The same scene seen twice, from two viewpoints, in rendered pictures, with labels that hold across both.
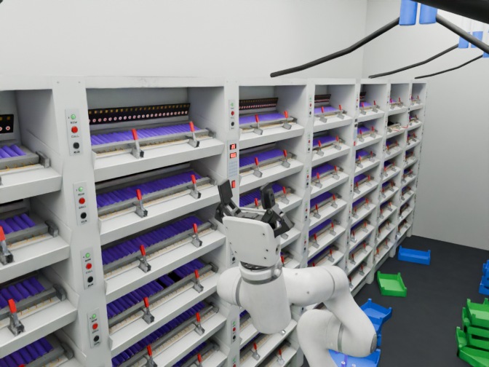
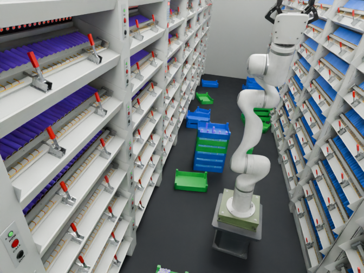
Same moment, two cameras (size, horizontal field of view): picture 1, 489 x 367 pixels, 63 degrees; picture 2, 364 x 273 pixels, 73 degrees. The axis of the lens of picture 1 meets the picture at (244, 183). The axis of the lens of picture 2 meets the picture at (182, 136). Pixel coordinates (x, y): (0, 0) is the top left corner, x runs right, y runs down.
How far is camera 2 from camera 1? 0.72 m
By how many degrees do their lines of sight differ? 30
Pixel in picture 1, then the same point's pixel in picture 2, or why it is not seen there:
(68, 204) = (119, 21)
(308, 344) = (247, 106)
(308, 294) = not seen: hidden behind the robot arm
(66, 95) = not seen: outside the picture
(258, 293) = (285, 60)
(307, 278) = not seen: hidden behind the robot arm
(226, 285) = (259, 61)
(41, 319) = (108, 107)
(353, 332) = (274, 95)
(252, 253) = (290, 36)
